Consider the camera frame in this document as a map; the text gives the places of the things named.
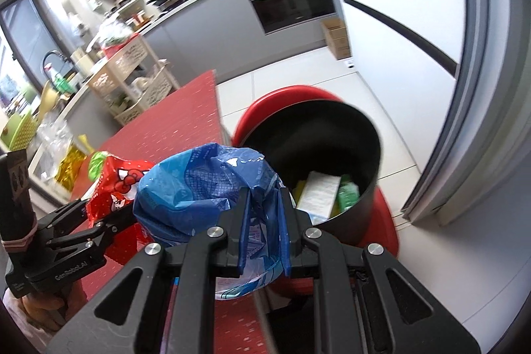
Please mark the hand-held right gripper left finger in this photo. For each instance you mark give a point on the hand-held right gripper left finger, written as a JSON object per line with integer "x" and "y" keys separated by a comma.
{"x": 244, "y": 225}

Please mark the white plastic bag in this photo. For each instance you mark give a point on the white plastic bag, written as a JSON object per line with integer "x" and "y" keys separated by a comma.
{"x": 114, "y": 31}

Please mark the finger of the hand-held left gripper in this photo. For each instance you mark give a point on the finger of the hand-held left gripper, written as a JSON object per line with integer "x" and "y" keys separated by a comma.
{"x": 97, "y": 233}
{"x": 68, "y": 215}

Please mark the brown cardboard box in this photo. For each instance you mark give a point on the brown cardboard box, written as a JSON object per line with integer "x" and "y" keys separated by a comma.
{"x": 337, "y": 39}

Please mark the black round bin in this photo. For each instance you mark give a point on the black round bin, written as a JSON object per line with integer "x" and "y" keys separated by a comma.
{"x": 315, "y": 130}

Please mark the person's left hand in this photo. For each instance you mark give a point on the person's left hand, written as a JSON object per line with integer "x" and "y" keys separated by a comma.
{"x": 45, "y": 308}

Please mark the person's left forearm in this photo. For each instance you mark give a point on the person's left forearm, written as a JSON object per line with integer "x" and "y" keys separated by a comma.
{"x": 18, "y": 331}

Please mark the clear plastic bag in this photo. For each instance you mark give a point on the clear plastic bag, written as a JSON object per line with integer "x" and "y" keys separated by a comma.
{"x": 54, "y": 144}

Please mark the red snack packet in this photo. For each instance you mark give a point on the red snack packet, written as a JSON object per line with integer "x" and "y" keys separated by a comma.
{"x": 116, "y": 188}

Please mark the yellow plastic board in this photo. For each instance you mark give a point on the yellow plastic board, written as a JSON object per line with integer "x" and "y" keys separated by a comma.
{"x": 47, "y": 99}

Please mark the red plastic basket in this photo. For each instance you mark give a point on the red plastic basket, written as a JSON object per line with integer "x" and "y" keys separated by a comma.
{"x": 120, "y": 47}

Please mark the beige storage cart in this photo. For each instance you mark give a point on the beige storage cart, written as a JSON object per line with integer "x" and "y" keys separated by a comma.
{"x": 132, "y": 80}

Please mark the grey sliding door frame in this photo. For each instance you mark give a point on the grey sliding door frame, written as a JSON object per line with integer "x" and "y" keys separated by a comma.
{"x": 477, "y": 68}

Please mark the blue white cardboard box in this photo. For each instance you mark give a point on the blue white cardboard box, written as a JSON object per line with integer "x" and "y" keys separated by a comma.
{"x": 317, "y": 192}

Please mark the green plastic bag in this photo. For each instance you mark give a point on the green plastic bag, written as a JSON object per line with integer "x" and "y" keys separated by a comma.
{"x": 96, "y": 165}

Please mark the blue plastic bag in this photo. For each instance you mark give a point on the blue plastic bag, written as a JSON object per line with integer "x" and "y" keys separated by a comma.
{"x": 195, "y": 188}

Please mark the grey lower cabinets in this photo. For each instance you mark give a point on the grey lower cabinets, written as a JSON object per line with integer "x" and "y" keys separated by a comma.
{"x": 199, "y": 43}

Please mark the red chair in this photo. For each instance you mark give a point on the red chair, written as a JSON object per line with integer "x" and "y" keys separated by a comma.
{"x": 282, "y": 101}

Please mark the gold foil bag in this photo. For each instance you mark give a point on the gold foil bag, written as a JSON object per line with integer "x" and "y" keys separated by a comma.
{"x": 70, "y": 167}

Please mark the green plastic basket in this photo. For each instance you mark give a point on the green plastic basket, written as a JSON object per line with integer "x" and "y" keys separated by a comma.
{"x": 20, "y": 130}

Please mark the black kitchen faucet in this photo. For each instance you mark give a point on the black kitchen faucet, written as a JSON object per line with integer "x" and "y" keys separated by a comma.
{"x": 56, "y": 57}

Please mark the green milk carton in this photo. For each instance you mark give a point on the green milk carton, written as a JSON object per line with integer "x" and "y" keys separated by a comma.
{"x": 347, "y": 194}

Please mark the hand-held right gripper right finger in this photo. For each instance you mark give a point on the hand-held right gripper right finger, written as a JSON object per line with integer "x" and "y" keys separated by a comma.
{"x": 284, "y": 225}

